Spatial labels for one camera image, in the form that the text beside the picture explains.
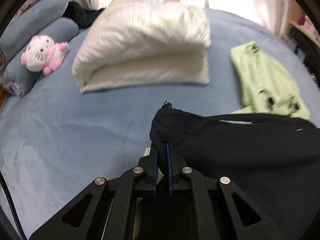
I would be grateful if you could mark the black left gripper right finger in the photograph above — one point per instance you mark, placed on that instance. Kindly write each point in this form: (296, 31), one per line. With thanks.
(219, 208)

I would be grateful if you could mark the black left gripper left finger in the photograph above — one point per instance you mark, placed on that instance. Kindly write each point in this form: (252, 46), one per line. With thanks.
(105, 209)

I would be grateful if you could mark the light green black jacket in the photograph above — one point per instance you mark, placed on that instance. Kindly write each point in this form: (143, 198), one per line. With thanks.
(269, 148)

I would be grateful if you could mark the cream white puffer jacket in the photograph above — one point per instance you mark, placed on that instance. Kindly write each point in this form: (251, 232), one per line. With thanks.
(144, 42)

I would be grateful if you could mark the blue plush bed blanket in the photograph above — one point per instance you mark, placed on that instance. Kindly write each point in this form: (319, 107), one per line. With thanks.
(56, 140)

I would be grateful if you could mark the pink white cat plush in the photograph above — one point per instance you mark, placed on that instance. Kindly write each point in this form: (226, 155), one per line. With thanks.
(43, 54)

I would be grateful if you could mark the lower blue rolled pillow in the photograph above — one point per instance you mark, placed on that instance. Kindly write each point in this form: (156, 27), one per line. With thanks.
(15, 78)

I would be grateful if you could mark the blue rolled pillow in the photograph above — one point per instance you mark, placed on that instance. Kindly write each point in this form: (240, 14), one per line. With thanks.
(31, 22)
(15, 78)

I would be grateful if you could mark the black garment by pillows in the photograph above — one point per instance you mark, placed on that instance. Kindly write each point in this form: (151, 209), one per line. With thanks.
(84, 18)

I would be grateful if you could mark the wooden bookshelf desk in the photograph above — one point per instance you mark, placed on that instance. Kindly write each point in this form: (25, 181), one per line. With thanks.
(297, 22)

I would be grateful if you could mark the upper blue rolled pillow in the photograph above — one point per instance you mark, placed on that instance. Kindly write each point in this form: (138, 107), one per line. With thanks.
(31, 22)

